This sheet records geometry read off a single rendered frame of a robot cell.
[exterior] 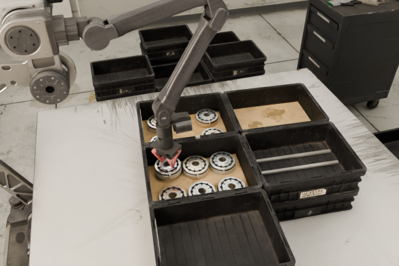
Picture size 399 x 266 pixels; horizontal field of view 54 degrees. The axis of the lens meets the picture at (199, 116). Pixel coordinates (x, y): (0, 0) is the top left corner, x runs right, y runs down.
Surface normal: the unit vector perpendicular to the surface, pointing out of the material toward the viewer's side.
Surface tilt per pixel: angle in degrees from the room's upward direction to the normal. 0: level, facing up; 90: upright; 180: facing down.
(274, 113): 0
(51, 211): 0
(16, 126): 0
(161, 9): 78
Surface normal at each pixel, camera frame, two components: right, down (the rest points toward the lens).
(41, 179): 0.00, -0.79
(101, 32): 0.28, 0.46
